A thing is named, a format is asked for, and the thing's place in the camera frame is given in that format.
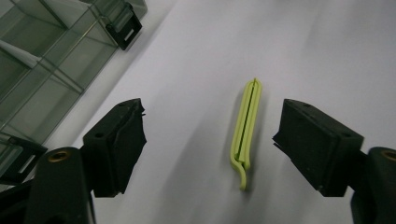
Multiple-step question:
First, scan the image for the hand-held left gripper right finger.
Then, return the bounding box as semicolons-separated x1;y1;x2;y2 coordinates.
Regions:
272;98;365;198

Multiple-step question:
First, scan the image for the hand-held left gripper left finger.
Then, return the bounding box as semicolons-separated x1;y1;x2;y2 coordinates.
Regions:
81;97;148;199

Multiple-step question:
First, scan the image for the yellow-green plastic clip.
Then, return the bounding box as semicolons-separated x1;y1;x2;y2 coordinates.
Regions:
229;77;263;191

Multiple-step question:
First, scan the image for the clear grey compartment organizer box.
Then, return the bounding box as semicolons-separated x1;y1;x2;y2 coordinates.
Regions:
0;0;149;188

